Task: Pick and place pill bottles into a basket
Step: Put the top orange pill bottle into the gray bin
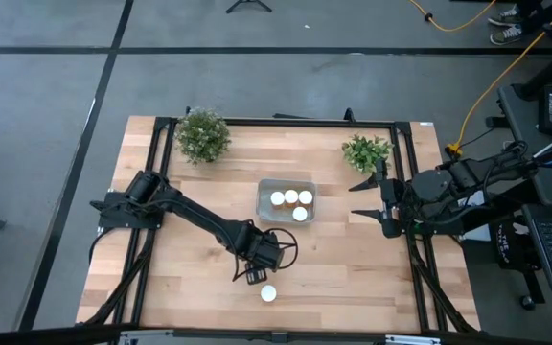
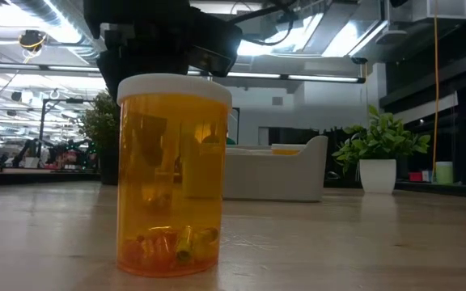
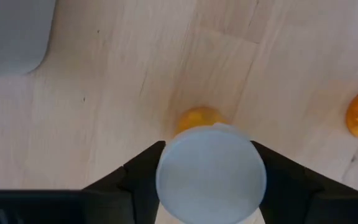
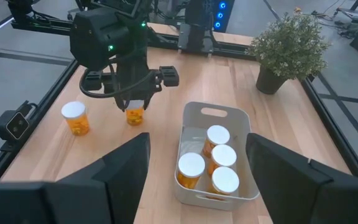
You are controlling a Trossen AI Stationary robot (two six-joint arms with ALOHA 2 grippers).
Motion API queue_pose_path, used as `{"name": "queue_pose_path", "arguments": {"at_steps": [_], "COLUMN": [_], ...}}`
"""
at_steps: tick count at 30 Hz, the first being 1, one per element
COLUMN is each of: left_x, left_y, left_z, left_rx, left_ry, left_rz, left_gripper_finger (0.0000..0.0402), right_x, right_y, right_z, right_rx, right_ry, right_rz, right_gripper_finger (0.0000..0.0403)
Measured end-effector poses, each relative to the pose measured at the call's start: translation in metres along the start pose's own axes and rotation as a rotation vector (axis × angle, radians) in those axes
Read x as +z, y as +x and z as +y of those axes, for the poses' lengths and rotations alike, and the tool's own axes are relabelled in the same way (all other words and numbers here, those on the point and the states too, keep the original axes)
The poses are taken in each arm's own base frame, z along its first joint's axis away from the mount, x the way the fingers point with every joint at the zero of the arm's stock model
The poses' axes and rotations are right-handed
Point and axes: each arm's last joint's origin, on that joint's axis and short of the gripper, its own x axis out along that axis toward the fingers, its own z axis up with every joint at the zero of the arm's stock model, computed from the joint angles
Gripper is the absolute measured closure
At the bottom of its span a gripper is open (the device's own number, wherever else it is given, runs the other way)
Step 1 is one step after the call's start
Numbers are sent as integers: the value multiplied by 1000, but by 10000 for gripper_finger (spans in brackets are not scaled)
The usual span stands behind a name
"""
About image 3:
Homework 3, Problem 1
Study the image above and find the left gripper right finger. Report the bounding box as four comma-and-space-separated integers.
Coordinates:
250, 140, 326, 224

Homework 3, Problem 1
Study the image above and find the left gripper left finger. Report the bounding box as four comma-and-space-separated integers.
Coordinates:
84, 140, 167, 224

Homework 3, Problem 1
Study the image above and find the grey plastic basket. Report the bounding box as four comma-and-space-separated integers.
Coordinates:
0, 0, 57, 79

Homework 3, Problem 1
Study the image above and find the white ball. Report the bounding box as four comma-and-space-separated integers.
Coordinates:
155, 105, 267, 224

